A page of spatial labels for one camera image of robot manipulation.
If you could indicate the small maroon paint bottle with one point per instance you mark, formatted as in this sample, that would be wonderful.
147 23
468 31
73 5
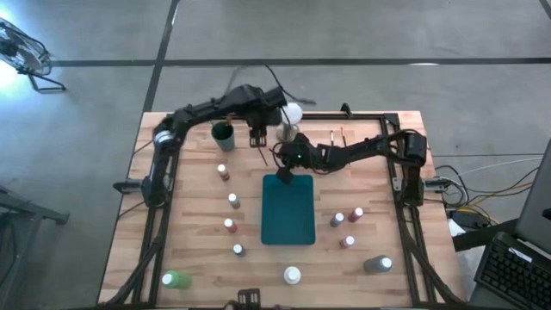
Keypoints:
355 215

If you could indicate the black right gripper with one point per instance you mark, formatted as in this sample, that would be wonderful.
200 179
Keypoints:
301 155

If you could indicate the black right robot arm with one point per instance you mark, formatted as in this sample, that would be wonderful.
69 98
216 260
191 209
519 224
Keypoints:
366 148

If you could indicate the small purple paint bottle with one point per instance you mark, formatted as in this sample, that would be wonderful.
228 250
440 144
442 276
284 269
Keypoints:
336 220

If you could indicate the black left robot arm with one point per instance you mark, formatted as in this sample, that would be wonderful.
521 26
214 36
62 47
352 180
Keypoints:
202 107

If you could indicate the black aluminium table frame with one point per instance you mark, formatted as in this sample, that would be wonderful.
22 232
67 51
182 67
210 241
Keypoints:
366 116

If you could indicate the grey small bottle lower left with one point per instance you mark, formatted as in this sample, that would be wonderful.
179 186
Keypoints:
239 250

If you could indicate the green plastic cup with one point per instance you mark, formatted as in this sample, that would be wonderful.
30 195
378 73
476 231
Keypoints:
224 138

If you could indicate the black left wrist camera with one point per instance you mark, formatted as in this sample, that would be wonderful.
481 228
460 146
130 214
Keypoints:
276 98

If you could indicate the large white paint bottle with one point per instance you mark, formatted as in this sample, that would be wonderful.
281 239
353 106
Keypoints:
292 275

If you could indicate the small grey paint bottle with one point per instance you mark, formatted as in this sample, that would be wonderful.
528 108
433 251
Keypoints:
234 201

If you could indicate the black keyboard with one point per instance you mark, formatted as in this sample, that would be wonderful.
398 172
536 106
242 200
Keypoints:
508 271

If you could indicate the grey laptop lid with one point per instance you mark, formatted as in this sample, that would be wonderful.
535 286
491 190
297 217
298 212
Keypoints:
536 206

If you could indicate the white dome lamp silver base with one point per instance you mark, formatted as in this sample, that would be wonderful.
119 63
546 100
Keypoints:
295 114

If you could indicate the black paintbrush gold ferrule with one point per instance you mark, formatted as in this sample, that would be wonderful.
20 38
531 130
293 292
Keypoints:
343 137

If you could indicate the black power supply box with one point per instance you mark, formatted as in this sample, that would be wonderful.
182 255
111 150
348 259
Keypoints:
471 219

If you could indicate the black paintbrush silver ferrule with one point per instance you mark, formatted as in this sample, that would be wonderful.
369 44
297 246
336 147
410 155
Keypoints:
332 138

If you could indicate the small pink paint bottle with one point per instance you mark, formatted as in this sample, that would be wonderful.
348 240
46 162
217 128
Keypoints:
347 242

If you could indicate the teal plastic tray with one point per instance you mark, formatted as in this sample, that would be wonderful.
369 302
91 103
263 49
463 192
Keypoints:
288 211

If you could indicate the large green paint bottle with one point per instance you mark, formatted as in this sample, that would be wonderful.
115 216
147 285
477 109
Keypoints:
178 280

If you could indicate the small red paint bottle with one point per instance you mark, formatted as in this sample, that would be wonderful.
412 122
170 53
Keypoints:
230 225

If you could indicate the large grey paint bottle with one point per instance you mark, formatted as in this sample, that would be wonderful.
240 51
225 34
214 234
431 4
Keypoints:
379 264

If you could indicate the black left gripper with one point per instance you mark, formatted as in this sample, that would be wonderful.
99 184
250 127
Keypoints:
254 105

